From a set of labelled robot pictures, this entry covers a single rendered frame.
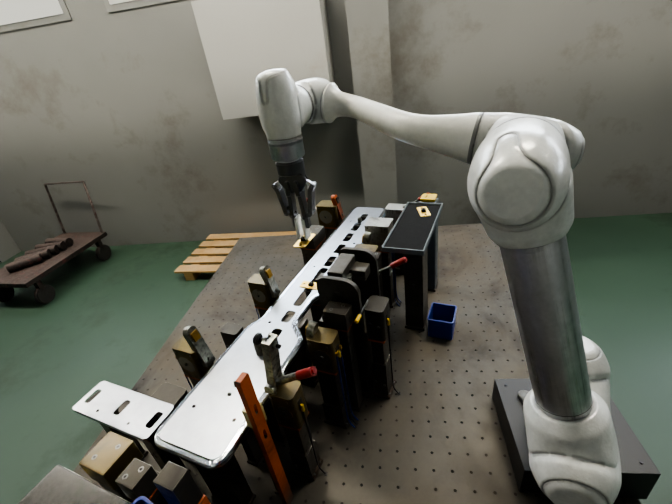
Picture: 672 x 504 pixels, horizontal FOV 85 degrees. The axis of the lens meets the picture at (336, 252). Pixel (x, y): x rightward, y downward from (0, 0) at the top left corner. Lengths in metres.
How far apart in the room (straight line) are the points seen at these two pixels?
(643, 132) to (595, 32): 0.95
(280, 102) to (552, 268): 0.66
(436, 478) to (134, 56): 3.82
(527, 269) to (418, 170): 2.99
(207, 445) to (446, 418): 0.72
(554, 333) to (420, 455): 0.64
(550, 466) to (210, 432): 0.73
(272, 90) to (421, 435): 1.05
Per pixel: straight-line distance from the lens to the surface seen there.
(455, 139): 0.77
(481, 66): 3.49
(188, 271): 3.64
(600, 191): 4.15
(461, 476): 1.22
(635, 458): 1.24
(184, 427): 1.06
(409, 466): 1.22
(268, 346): 0.84
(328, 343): 1.01
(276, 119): 0.93
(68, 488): 1.08
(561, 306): 0.71
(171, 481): 0.73
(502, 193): 0.55
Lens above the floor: 1.77
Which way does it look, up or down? 30 degrees down
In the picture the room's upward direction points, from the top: 9 degrees counter-clockwise
